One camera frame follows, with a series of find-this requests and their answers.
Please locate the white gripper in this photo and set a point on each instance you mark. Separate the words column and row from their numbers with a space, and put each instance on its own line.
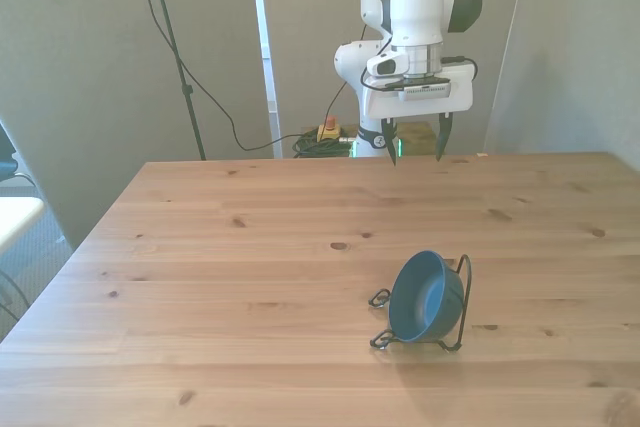
column 380, row 106

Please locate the blue bowl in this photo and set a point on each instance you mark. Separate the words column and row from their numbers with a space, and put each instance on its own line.
column 420, row 297

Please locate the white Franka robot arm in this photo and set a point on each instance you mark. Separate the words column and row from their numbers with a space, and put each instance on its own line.
column 415, row 7

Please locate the yellow emergency stop box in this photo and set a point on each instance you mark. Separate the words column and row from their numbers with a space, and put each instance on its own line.
column 327, row 133

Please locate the white side table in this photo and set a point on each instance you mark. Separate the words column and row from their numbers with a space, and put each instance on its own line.
column 15, row 217

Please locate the dark office chair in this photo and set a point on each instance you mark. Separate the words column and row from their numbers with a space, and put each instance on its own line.
column 7, row 157

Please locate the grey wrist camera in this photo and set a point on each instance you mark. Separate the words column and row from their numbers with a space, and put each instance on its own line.
column 425, row 92

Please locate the white partition frame post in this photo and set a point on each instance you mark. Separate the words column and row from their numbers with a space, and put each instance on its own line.
column 265, row 47

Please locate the black camera stand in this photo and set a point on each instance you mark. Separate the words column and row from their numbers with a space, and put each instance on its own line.
column 187, row 89

